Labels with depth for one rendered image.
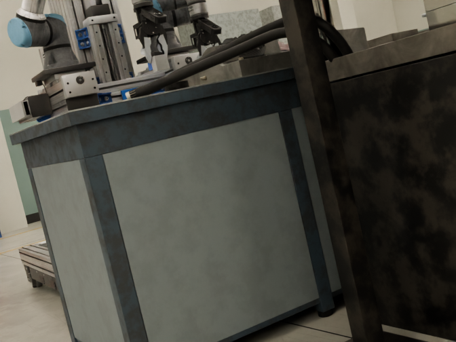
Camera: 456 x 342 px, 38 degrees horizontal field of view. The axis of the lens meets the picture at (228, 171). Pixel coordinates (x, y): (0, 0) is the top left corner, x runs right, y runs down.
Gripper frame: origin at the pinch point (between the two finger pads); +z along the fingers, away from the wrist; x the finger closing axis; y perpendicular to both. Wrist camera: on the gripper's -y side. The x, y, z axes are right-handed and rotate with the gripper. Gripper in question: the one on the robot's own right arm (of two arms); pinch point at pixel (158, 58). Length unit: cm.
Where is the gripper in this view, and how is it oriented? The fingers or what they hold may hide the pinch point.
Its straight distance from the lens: 239.9
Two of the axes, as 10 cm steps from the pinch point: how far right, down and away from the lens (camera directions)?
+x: -8.4, 2.3, -5.0
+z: 2.2, 9.7, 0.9
